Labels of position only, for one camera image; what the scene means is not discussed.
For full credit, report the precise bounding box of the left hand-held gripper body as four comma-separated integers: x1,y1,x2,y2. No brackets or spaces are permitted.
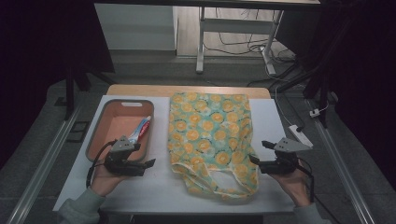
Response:
104,135,148,177

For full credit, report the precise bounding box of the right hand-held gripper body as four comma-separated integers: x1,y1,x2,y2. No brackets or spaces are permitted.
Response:
258,137,314,175

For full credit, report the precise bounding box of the red and blue toothpaste tube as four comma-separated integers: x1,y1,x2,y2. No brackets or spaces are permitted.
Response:
128,115,152,146

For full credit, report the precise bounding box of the orange basket with grey rim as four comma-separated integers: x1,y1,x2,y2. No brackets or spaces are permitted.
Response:
85,98,155,163

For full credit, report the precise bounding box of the yellow floral cloth tote bag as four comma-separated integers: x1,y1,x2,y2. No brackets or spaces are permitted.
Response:
167,91,261,201

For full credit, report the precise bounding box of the person's left hand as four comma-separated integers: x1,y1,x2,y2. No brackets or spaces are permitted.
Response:
89,164,132,198

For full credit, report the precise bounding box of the person's right hand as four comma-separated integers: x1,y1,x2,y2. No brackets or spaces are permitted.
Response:
269,167,312,208

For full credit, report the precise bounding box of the white power strip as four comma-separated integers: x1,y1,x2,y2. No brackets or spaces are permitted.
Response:
288,124,314,148

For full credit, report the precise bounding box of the white table mat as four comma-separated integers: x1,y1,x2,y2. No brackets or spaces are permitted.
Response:
52,94,296,216

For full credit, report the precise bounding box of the black metal stand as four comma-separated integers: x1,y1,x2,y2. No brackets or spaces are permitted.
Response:
274,59,339,129
63,59,117,121

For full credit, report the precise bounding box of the grey cabinet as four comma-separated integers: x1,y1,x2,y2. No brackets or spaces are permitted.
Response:
93,3,178,51

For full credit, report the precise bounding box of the white-framed desk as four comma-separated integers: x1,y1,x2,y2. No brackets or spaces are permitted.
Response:
93,0,321,76

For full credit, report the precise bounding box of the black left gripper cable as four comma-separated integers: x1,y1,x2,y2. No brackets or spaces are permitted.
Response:
86,139,118,189

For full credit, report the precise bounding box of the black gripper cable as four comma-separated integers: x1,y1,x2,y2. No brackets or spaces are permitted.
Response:
297,157,344,224
86,139,118,189

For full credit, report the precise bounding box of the white cable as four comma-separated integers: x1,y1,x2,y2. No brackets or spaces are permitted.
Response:
264,63,301,129

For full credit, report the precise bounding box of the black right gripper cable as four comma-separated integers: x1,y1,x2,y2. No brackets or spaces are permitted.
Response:
297,157,344,224

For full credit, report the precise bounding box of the black floor socket frame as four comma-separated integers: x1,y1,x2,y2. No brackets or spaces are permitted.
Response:
66,120,91,144

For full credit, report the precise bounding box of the aluminium rail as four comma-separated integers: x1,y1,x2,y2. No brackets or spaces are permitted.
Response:
306,99,376,224
6,105,82,224

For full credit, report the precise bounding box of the tangle of black floor cables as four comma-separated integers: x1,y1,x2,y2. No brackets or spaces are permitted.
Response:
203,7,297,64

